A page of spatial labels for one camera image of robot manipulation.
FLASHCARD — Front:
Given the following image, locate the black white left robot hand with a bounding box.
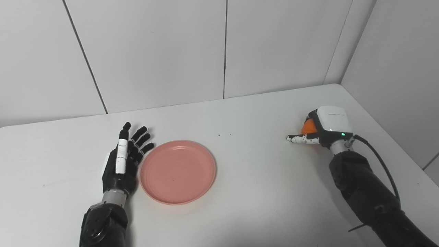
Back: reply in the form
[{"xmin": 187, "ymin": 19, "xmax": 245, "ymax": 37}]
[{"xmin": 102, "ymin": 122, "xmax": 155, "ymax": 198}]

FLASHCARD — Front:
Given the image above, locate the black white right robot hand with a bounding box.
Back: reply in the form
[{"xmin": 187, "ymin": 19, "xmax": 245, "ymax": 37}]
[{"xmin": 286, "ymin": 106, "xmax": 354, "ymax": 150}]

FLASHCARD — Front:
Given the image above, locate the orange fruit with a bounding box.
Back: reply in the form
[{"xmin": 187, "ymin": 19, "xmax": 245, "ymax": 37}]
[{"xmin": 301, "ymin": 118, "xmax": 318, "ymax": 135}]

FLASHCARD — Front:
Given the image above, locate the pink round plate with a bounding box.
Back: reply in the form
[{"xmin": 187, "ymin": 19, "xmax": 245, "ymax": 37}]
[{"xmin": 139, "ymin": 140, "xmax": 217, "ymax": 205}]

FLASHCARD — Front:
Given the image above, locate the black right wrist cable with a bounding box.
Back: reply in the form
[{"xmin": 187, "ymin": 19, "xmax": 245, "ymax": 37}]
[{"xmin": 348, "ymin": 134, "xmax": 401, "ymax": 232}]

